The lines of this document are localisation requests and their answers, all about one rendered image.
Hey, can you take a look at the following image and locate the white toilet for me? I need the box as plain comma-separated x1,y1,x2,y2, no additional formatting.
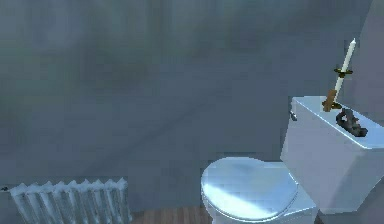
200,95,384,224

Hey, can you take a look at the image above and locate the white ribbed radiator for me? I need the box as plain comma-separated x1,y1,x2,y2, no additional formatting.
0,177,132,224

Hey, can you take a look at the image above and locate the white candle in brass holder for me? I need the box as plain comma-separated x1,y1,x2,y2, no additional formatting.
321,37,357,113

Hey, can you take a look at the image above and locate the dark grey statuette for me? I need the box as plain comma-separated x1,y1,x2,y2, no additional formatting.
335,108,369,138

